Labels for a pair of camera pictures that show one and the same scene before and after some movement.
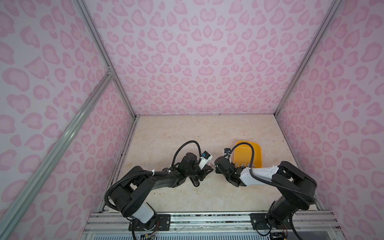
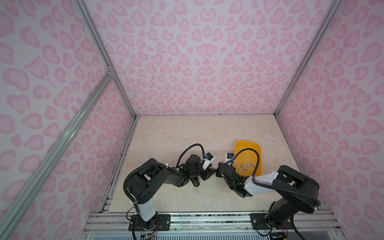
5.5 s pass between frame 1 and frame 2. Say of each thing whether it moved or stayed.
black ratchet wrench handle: stayed
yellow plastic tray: stayed
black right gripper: moved
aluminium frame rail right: stayed
